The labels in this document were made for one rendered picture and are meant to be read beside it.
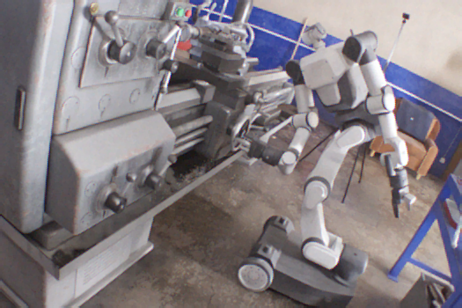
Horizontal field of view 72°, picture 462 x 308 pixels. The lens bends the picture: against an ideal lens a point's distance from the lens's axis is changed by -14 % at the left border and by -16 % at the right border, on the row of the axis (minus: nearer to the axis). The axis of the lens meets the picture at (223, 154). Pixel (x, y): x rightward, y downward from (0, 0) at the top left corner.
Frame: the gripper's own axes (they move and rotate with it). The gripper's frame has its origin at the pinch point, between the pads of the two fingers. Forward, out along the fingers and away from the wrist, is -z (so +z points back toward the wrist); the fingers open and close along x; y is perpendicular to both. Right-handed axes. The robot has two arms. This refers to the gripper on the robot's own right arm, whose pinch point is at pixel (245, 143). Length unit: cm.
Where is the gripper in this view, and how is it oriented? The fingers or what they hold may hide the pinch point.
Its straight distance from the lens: 184.6
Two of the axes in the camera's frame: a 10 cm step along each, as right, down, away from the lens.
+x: 3.0, -8.6, -4.2
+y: -4.2, 2.8, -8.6
